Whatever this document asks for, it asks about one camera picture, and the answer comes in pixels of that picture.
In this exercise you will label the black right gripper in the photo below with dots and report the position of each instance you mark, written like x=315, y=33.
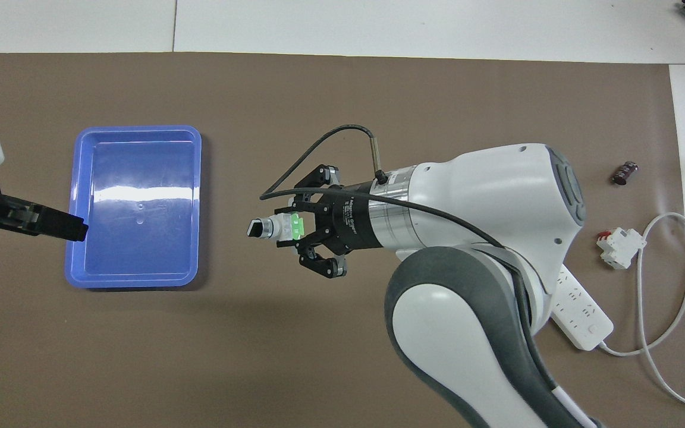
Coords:
x=348, y=217

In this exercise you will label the selector switch with green block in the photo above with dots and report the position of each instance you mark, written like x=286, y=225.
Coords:
x=271, y=227

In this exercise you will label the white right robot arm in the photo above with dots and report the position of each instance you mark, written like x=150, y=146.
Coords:
x=485, y=196

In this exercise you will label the blue plastic tray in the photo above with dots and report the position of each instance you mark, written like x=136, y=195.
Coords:
x=134, y=238

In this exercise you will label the brown paper table mat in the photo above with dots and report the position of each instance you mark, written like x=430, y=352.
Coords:
x=330, y=345

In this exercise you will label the white power strip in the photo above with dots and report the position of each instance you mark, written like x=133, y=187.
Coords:
x=586, y=324

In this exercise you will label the white red circuit breaker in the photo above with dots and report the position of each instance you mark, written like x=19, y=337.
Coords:
x=622, y=246

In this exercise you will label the small dark brown component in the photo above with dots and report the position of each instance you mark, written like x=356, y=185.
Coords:
x=624, y=173

